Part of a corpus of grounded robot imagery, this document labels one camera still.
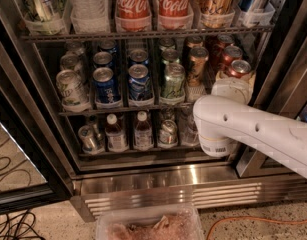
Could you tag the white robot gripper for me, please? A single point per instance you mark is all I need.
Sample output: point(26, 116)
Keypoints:
point(231, 89)

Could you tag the red coke can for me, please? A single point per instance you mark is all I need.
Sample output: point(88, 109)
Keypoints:
point(238, 68)
point(217, 44)
point(228, 55)

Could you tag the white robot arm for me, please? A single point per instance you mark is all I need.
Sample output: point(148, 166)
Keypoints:
point(223, 117)

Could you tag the front gold brown can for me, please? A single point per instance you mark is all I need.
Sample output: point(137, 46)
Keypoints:
point(198, 57)

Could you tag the gold brown can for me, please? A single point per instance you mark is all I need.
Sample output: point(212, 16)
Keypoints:
point(189, 43)
point(198, 57)

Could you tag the rear gold brown can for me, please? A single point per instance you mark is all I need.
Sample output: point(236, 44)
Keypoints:
point(189, 43)

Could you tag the front green can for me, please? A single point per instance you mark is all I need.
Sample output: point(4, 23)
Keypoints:
point(174, 76)

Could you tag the middle green can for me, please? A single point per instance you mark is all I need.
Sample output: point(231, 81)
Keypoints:
point(169, 55)

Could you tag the clear water bottle bottom shelf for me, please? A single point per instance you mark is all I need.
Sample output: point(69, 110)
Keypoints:
point(188, 132)

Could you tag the clear water bottle shelf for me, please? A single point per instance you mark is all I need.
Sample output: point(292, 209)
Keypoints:
point(188, 132)
point(88, 0)

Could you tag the rear green can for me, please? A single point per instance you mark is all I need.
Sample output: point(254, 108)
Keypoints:
point(166, 43)

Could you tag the silver green can bottom shelf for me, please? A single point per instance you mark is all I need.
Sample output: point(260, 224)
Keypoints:
point(168, 132)

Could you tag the front blue pepsi can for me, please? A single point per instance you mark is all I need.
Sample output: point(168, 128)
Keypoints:
point(139, 83)

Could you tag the blue pepsi can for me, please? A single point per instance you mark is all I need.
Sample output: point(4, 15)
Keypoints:
point(139, 83)
point(138, 56)

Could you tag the rear blue pepsi can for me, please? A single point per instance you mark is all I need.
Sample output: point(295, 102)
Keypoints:
point(138, 56)

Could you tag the left tall coca-cola can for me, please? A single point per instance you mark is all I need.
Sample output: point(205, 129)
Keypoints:
point(132, 9)

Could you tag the stainless steel fridge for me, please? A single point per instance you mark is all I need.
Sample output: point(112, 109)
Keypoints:
point(31, 111)

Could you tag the rear dark blue can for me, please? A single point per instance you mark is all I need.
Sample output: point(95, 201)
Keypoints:
point(108, 46)

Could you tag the dark blue can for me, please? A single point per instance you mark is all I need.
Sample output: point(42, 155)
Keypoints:
point(103, 59)
point(108, 46)
point(106, 85)

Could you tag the front dark blue can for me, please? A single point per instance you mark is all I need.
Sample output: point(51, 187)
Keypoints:
point(106, 85)

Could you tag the middle dark blue can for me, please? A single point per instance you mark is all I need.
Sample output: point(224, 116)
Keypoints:
point(103, 59)

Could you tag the rear white 7up can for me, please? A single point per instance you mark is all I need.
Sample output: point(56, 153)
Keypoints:
point(76, 47)

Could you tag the white 7up can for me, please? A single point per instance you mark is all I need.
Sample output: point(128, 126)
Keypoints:
point(72, 61)
point(76, 47)
point(71, 88)

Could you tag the front white 7up can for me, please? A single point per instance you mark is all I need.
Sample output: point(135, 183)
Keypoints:
point(71, 88)

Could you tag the middle white 7up can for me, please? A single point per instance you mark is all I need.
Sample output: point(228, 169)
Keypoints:
point(72, 61)

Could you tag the clear water bottle top shelf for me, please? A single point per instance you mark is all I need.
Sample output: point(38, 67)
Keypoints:
point(88, 0)

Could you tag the tall green white can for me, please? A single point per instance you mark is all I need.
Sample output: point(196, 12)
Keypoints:
point(44, 10)

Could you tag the open glass fridge door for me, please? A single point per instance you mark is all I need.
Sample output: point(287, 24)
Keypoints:
point(13, 164)

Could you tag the right brown tea bottle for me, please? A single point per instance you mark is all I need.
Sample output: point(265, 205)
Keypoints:
point(143, 136)

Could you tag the brown tea bottle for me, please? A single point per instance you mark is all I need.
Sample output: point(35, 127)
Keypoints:
point(117, 141)
point(143, 136)

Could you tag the left brown tea bottle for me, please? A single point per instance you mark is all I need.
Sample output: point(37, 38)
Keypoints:
point(117, 141)

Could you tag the clear plastic bin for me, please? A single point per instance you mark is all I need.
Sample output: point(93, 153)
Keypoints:
point(164, 222)

